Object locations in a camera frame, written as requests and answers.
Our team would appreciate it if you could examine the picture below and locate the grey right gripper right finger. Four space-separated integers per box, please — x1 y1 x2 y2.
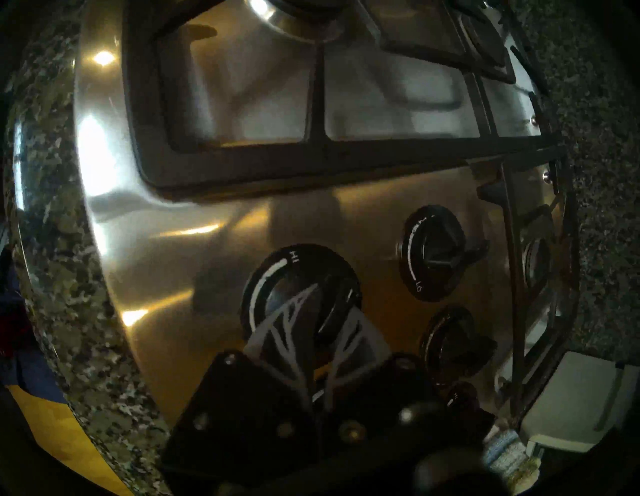
315 305 451 453

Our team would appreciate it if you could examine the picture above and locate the white toaster oven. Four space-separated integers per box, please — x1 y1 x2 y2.
520 350 640 453

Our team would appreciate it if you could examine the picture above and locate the large black stove knob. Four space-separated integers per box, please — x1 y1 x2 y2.
239 243 363 351

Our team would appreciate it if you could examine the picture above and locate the black gas stove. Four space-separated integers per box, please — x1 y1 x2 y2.
72 0 581 431

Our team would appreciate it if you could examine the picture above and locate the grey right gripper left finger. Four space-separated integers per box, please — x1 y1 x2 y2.
160 284 322 488

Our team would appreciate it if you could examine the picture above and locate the folded dishcloth stack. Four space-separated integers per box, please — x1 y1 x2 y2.
482 427 543 493

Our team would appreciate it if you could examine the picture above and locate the large black burner grate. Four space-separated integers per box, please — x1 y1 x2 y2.
122 0 566 188

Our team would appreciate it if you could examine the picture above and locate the small black burner grate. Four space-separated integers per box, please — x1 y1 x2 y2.
477 160 581 426

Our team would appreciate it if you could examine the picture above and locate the small black stove knob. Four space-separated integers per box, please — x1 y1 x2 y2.
419 304 498 386
398 204 491 303
440 380 483 417

